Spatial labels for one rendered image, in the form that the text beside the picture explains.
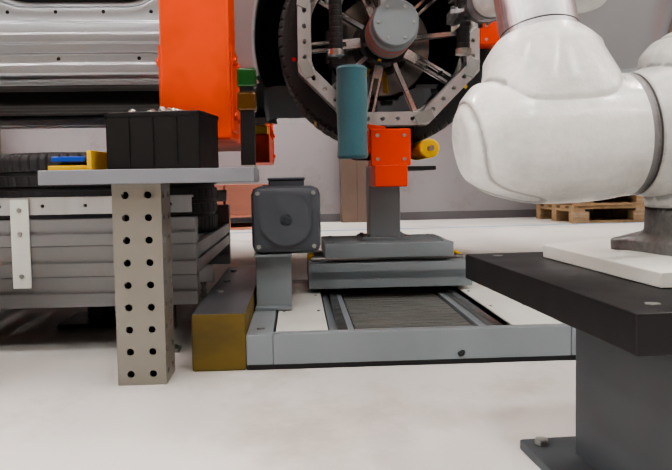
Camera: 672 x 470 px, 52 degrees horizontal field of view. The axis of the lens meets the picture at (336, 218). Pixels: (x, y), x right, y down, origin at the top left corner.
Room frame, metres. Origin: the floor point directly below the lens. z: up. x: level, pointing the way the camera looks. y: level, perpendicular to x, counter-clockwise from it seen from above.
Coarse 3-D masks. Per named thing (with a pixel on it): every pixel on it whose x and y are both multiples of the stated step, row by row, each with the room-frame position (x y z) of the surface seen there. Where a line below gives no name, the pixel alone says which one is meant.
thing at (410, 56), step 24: (360, 0) 2.16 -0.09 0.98; (432, 0) 2.16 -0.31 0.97; (312, 24) 2.32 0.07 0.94; (360, 24) 2.15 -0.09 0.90; (312, 48) 2.14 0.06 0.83; (360, 48) 2.15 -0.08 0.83; (408, 48) 2.16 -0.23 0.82; (456, 48) 2.21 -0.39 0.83; (432, 72) 2.16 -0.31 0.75; (456, 72) 2.14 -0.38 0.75; (408, 96) 2.15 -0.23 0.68; (432, 96) 2.29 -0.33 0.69
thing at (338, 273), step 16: (320, 256) 2.31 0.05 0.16; (432, 256) 2.14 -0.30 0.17; (448, 256) 2.15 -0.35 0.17; (320, 272) 2.05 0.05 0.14; (336, 272) 2.06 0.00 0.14; (352, 272) 2.06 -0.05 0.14; (368, 272) 2.06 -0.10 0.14; (384, 272) 2.06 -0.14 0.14; (400, 272) 2.07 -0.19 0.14; (416, 272) 2.07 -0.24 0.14; (432, 272) 2.07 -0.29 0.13; (448, 272) 2.08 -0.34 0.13; (464, 272) 2.08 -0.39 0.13; (320, 288) 2.05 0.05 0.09; (336, 288) 2.06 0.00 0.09
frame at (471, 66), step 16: (304, 0) 2.03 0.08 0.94; (304, 16) 2.03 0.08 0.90; (304, 32) 2.03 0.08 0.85; (304, 48) 2.03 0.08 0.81; (304, 64) 2.03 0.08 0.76; (464, 64) 2.08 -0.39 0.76; (304, 80) 2.06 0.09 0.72; (320, 80) 2.03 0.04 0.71; (464, 80) 2.06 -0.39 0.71; (320, 96) 2.08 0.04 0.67; (448, 96) 2.06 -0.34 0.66; (336, 112) 2.09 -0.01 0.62; (368, 112) 2.04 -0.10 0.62; (384, 112) 2.04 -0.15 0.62; (400, 112) 2.05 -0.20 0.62; (416, 112) 2.05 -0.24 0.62; (432, 112) 2.05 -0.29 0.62
